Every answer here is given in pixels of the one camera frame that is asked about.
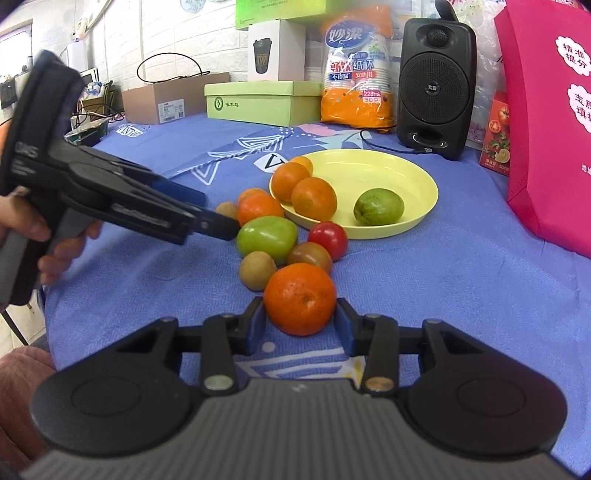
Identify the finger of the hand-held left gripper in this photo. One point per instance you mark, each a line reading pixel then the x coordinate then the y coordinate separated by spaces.
pixel 217 226
pixel 180 190

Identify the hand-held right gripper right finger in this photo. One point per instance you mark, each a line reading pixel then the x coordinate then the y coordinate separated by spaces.
pixel 345 325

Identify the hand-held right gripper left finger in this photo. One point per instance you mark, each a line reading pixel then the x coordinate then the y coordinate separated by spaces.
pixel 255 325

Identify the large orange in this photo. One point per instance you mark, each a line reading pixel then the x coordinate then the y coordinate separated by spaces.
pixel 300 299

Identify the yellow plate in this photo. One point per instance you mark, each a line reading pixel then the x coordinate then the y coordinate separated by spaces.
pixel 374 170

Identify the person's left hand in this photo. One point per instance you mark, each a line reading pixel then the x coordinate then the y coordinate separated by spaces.
pixel 27 226

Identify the small brown kiwi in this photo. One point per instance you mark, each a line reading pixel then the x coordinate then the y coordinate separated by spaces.
pixel 227 210

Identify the small orange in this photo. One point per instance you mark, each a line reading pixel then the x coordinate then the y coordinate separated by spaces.
pixel 260 208
pixel 251 190
pixel 302 164
pixel 288 180
pixel 315 199

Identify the large brown kiwi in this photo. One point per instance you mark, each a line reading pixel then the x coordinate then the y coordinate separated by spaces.
pixel 256 271

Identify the dark red-green tomato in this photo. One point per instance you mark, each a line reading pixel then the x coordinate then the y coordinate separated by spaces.
pixel 310 256

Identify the blue printed tablecloth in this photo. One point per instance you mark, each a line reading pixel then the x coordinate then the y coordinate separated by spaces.
pixel 415 286

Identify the red tomato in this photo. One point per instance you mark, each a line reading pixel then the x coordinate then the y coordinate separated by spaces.
pixel 328 240

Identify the brown cardboard box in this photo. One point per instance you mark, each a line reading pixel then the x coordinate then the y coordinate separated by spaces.
pixel 157 99

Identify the green shoe box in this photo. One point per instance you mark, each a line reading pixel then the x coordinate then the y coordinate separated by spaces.
pixel 263 104

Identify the green lime on plate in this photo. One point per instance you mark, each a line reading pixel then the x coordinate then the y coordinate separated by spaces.
pixel 378 207

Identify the white box with cup print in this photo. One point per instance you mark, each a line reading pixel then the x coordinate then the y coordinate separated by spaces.
pixel 277 50

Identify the bright green box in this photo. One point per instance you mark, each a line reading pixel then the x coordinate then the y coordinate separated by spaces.
pixel 286 14

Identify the orange paper cup pack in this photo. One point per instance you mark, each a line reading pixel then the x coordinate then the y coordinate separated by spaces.
pixel 358 69

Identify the red tomato-print box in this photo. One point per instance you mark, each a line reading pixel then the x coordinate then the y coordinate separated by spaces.
pixel 496 134

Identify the black speaker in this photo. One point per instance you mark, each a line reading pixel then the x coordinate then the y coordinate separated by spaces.
pixel 436 87

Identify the pink fabric bag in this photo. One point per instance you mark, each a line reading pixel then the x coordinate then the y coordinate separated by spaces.
pixel 545 138

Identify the clear plastic bag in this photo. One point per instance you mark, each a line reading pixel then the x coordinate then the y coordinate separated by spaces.
pixel 485 60

